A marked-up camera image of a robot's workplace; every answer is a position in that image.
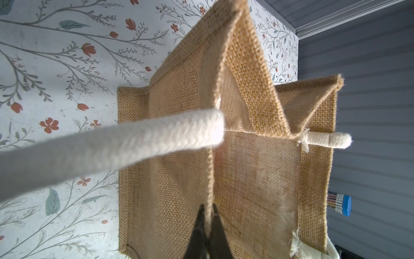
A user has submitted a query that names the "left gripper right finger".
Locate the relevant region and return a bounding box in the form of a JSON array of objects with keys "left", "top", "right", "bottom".
[{"left": 207, "top": 204, "right": 234, "bottom": 259}]

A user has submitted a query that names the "brown jute tote bag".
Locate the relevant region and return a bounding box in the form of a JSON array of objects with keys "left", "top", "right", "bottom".
[{"left": 1, "top": 1, "right": 351, "bottom": 259}]

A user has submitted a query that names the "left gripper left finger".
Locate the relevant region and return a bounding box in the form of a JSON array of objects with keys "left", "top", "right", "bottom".
[{"left": 183, "top": 205, "right": 207, "bottom": 259}]

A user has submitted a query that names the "blue lid pencil tube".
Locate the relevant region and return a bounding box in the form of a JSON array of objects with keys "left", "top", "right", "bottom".
[{"left": 327, "top": 191, "right": 351, "bottom": 217}]

